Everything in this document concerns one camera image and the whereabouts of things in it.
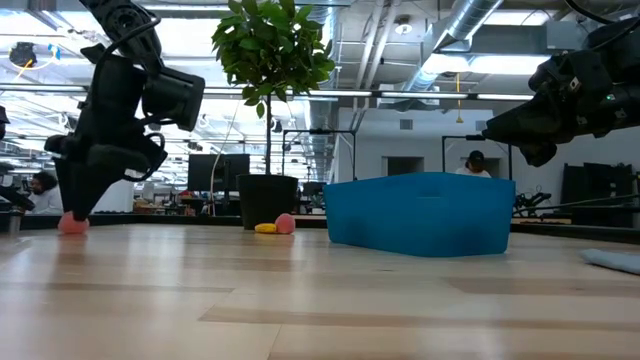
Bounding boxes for black equipment rack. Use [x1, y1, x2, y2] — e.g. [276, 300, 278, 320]
[559, 162, 637, 211]

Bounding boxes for white square pillar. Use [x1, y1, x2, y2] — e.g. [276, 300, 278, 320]
[92, 169, 138, 215]

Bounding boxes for person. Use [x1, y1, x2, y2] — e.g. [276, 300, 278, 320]
[27, 171, 65, 216]
[453, 149, 494, 179]

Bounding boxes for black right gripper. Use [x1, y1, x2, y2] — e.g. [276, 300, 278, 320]
[483, 49, 616, 147]

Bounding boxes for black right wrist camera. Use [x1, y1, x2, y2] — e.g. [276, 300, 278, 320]
[518, 141, 560, 169]

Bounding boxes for grey square container lid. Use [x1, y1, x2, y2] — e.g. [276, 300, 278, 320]
[579, 248, 640, 276]

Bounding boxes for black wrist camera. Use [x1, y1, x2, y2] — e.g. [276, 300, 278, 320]
[518, 141, 560, 169]
[141, 66, 207, 133]

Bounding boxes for black metal rig frame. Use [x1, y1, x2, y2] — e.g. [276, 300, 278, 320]
[441, 134, 514, 176]

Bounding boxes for green potted plant black pot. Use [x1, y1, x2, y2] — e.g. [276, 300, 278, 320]
[211, 0, 337, 231]

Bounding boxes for yellow hanging cord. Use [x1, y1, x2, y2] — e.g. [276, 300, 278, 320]
[454, 73, 465, 125]

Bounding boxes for blue plastic tupperware container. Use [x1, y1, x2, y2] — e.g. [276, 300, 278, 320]
[322, 171, 517, 259]

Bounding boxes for black background monitor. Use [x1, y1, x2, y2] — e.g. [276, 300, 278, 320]
[187, 153, 251, 194]

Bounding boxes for black aluminium table frame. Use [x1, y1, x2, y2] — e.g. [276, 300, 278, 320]
[0, 194, 640, 245]

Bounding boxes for pink toy peach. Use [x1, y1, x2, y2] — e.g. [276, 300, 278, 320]
[57, 210, 91, 235]
[274, 212, 297, 235]

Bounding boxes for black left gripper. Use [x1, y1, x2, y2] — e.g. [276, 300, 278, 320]
[43, 47, 169, 221]

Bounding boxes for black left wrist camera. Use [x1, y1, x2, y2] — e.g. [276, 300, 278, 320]
[141, 66, 207, 133]

